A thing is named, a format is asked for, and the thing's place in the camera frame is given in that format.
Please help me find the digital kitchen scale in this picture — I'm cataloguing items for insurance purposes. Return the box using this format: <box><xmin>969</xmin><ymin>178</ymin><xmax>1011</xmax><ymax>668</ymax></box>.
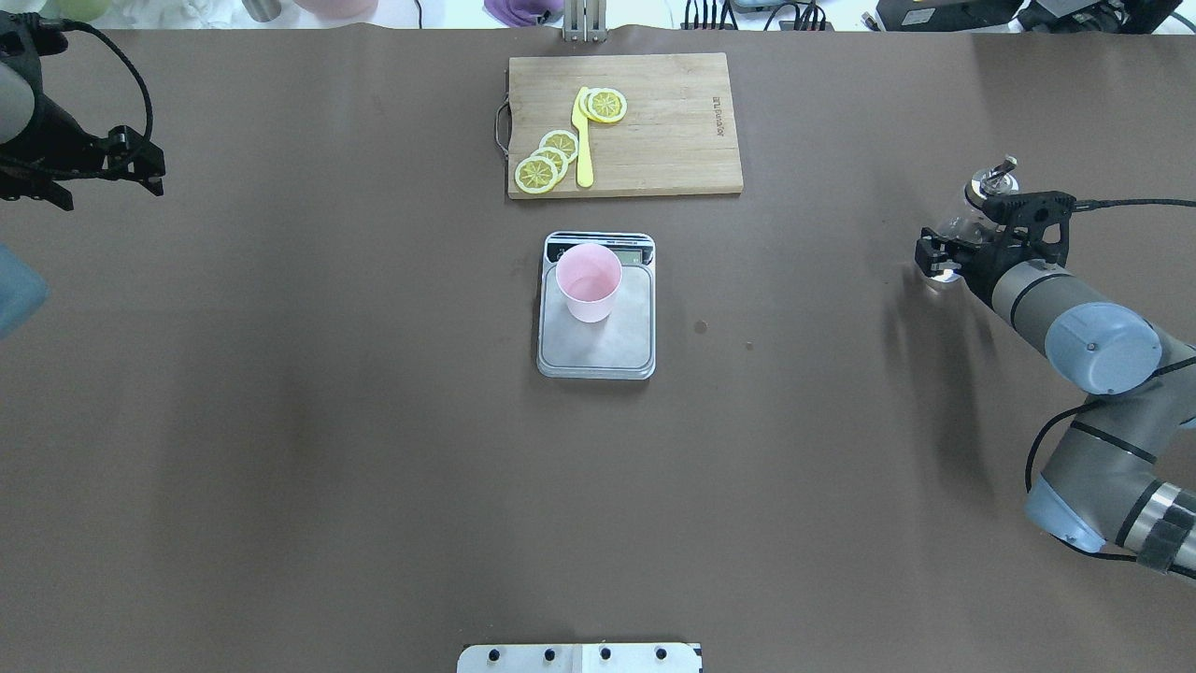
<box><xmin>535</xmin><ymin>231</ymin><xmax>657</xmax><ymax>380</ymax></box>

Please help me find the pink plastic cup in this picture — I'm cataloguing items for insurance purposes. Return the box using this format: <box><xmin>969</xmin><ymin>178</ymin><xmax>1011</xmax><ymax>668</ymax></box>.
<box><xmin>556</xmin><ymin>243</ymin><xmax>622</xmax><ymax>323</ymax></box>

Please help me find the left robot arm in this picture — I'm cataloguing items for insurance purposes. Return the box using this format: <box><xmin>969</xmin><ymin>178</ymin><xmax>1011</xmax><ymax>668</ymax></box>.
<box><xmin>1</xmin><ymin>11</ymin><xmax>106</xmax><ymax>210</ymax></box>

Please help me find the aluminium frame post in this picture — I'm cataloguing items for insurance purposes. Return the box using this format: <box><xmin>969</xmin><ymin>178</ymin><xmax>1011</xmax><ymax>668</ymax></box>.
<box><xmin>562</xmin><ymin>0</ymin><xmax>609</xmax><ymax>43</ymax></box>

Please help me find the lemon slice front left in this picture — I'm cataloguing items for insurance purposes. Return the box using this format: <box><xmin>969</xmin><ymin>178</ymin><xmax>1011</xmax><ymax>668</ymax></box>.
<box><xmin>584</xmin><ymin>88</ymin><xmax>628</xmax><ymax>124</ymax></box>

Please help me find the yellow plastic knife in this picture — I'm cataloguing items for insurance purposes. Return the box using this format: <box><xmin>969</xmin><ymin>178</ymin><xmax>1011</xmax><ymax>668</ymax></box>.
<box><xmin>570</xmin><ymin>98</ymin><xmax>594</xmax><ymax>189</ymax></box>

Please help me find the lemon slice middle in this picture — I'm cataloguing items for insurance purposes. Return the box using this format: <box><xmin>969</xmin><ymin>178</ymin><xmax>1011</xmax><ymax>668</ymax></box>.
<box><xmin>531</xmin><ymin>148</ymin><xmax>570</xmax><ymax>179</ymax></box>

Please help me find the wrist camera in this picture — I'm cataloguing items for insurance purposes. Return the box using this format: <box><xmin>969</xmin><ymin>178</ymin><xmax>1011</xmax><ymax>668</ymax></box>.
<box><xmin>97</xmin><ymin>126</ymin><xmax>166</xmax><ymax>197</ymax></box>
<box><xmin>981</xmin><ymin>191</ymin><xmax>1078</xmax><ymax>269</ymax></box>

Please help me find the clear glass sauce bottle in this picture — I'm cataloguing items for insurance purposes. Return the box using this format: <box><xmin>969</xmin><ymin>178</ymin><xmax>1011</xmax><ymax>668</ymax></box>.
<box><xmin>930</xmin><ymin>157</ymin><xmax>1019</xmax><ymax>244</ymax></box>

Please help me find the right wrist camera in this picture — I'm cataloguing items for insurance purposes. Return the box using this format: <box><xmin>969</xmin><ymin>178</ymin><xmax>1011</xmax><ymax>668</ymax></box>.
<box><xmin>981</xmin><ymin>191</ymin><xmax>1078</xmax><ymax>269</ymax></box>

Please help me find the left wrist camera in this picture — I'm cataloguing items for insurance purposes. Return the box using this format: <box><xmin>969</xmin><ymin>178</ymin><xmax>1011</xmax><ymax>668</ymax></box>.
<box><xmin>97</xmin><ymin>126</ymin><xmax>166</xmax><ymax>197</ymax></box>

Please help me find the wooden cutting board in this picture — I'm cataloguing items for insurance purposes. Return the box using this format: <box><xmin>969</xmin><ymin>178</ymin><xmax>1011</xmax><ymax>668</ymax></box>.
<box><xmin>506</xmin><ymin>53</ymin><xmax>745</xmax><ymax>198</ymax></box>

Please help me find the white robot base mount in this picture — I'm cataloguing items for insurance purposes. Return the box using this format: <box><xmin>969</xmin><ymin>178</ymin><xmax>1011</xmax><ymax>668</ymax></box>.
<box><xmin>456</xmin><ymin>642</ymin><xmax>704</xmax><ymax>672</ymax></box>

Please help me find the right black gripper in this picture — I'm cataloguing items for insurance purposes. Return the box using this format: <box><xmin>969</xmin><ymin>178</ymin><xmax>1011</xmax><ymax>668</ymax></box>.
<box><xmin>915</xmin><ymin>224</ymin><xmax>1064</xmax><ymax>301</ymax></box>

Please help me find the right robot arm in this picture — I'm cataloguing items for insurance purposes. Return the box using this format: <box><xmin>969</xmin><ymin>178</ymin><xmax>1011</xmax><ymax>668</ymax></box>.
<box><xmin>915</xmin><ymin>230</ymin><xmax>1192</xmax><ymax>582</ymax></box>

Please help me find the lemon slice under front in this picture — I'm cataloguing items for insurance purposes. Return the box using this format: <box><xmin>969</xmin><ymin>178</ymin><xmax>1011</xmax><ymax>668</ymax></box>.
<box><xmin>576</xmin><ymin>88</ymin><xmax>593</xmax><ymax>120</ymax></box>

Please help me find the pink bowl with clear items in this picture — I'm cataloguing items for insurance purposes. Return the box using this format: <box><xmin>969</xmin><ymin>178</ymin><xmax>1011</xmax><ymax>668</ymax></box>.
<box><xmin>294</xmin><ymin>0</ymin><xmax>379</xmax><ymax>22</ymax></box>

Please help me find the purple silicone object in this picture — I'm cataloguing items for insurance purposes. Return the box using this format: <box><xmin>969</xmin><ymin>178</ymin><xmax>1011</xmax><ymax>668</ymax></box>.
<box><xmin>483</xmin><ymin>0</ymin><xmax>565</xmax><ymax>27</ymax></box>

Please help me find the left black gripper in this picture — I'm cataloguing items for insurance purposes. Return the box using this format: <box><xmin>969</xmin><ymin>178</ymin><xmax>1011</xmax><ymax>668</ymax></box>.
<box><xmin>1</xmin><ymin>94</ymin><xmax>104</xmax><ymax>210</ymax></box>

